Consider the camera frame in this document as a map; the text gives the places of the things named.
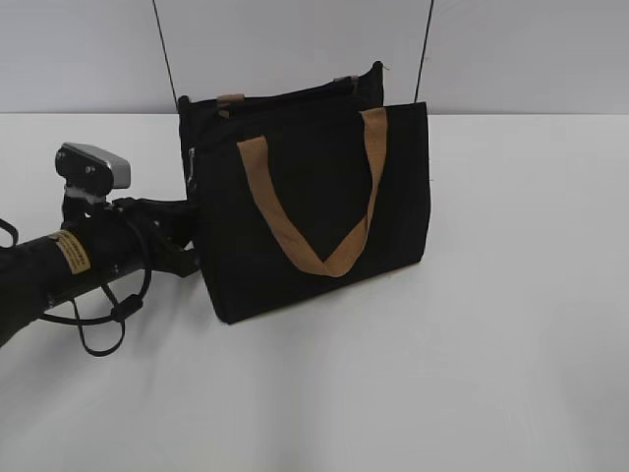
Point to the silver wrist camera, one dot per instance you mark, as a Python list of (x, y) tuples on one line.
[(91, 173)]

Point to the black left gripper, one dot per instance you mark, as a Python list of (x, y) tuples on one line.
[(163, 230)]

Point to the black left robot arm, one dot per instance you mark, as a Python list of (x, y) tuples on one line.
[(115, 247)]

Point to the silver zipper pull with ring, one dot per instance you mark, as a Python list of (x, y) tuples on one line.
[(191, 182)]

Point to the black tote bag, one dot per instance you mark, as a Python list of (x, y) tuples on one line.
[(305, 192)]

